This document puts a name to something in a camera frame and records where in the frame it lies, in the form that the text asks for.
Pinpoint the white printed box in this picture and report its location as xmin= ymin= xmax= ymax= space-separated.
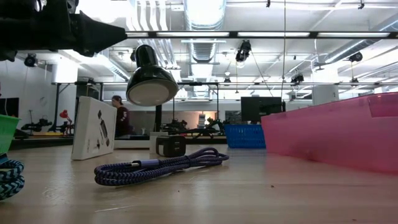
xmin=70 ymin=95 xmax=118 ymax=161

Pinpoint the person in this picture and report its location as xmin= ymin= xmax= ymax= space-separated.
xmin=111 ymin=95 xmax=134 ymax=138

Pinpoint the red desk lamp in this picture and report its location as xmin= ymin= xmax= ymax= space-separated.
xmin=58 ymin=109 xmax=73 ymax=136

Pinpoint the red plastic bin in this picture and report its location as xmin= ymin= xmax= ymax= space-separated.
xmin=260 ymin=92 xmax=398 ymax=175

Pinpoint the black background rig frame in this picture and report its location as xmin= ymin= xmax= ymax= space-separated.
xmin=51 ymin=80 xmax=220 ymax=133

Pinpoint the black charger cube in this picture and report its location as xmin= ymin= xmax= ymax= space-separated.
xmin=155 ymin=134 xmax=187 ymax=158

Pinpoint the black overhead light beam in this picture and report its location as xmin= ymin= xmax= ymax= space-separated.
xmin=124 ymin=30 xmax=398 ymax=39

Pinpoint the teal braided cable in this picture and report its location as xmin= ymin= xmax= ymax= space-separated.
xmin=0 ymin=154 xmax=25 ymax=202

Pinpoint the silver ventilation duct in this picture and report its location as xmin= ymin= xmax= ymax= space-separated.
xmin=183 ymin=0 xmax=227 ymax=63

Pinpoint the black aluminium frame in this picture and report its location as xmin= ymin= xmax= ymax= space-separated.
xmin=9 ymin=135 xmax=228 ymax=150

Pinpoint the green plastic basket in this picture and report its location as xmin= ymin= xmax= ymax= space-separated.
xmin=0 ymin=114 xmax=22 ymax=155

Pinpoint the black monitor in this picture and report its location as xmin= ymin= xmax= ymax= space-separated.
xmin=241 ymin=96 xmax=286 ymax=124

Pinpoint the purple braided cable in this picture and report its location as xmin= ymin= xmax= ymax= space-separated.
xmin=93 ymin=147 xmax=230 ymax=187

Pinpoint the blue plastic basket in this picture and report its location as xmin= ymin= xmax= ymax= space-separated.
xmin=223 ymin=124 xmax=267 ymax=149

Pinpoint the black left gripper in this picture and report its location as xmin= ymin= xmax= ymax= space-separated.
xmin=0 ymin=0 xmax=127 ymax=62

